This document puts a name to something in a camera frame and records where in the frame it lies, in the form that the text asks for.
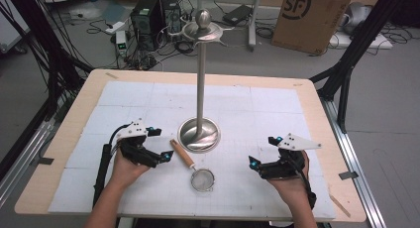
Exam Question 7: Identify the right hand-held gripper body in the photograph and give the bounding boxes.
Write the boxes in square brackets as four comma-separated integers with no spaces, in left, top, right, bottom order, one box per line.
[259,132,323,181]

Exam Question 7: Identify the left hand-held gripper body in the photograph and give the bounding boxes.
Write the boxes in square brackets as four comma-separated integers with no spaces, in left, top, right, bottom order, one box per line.
[114,118,160,169]

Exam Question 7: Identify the wooden handled mesh strainer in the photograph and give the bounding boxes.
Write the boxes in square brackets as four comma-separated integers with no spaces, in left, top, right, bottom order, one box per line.
[168,138,216,193]

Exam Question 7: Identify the steel hook stand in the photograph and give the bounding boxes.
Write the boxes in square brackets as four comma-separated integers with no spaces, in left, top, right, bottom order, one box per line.
[167,8,236,154]

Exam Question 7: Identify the person's right hand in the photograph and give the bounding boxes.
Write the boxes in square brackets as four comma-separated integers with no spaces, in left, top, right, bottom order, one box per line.
[266,150,311,203]

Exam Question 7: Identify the person's left hand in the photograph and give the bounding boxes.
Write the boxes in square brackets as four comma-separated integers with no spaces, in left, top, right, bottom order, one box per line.
[109,148,152,190]

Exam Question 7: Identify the white grid mat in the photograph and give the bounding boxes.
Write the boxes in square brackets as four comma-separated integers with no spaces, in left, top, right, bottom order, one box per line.
[48,80,337,221]

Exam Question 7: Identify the white device with green display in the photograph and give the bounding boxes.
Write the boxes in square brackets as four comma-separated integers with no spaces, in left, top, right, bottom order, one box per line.
[115,30,129,57]

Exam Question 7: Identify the white power strip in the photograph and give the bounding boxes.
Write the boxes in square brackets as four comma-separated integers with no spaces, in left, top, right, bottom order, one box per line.
[104,21,127,36]

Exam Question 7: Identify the large black computer tower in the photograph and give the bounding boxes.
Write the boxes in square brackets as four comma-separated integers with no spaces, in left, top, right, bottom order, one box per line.
[130,0,166,53]

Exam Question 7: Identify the slim black computer tower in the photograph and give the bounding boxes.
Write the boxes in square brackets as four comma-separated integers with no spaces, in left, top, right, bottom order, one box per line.
[160,0,183,35]

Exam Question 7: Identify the brown cardboard box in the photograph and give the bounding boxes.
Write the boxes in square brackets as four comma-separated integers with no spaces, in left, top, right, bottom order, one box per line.
[270,0,358,56]

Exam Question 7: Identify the flat white board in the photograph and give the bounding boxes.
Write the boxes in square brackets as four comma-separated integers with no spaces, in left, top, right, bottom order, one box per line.
[328,31,394,51]

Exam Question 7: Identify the flat black device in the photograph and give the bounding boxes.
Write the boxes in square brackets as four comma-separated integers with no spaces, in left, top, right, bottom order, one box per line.
[222,4,253,26]

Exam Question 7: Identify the grey rounded appliance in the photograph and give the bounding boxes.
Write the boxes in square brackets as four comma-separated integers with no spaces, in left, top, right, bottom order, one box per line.
[342,1,373,36]

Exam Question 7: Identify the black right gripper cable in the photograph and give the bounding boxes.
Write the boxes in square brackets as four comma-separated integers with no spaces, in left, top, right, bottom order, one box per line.
[286,152,318,210]

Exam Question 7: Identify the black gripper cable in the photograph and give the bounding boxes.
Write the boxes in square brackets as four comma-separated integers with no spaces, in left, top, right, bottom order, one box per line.
[92,122,134,208]
[286,152,318,210]

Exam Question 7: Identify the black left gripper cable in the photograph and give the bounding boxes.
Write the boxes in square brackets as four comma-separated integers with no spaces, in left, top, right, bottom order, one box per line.
[92,122,134,208]

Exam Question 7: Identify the aluminium rail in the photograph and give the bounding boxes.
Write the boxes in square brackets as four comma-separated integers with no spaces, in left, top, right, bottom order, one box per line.
[319,96,388,228]
[0,97,68,207]

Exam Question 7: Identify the coiled black floor cable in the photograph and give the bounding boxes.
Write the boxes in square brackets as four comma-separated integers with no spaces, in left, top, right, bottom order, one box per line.
[173,39,196,56]

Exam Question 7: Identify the black frame with cables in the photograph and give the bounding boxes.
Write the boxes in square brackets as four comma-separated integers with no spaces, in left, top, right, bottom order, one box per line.
[0,0,95,121]

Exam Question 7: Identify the black frame strut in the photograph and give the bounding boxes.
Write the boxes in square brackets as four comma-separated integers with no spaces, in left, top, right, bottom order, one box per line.
[309,0,420,135]

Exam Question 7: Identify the loose black floor cables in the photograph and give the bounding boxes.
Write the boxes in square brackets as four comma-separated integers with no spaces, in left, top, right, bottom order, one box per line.
[375,21,415,47]

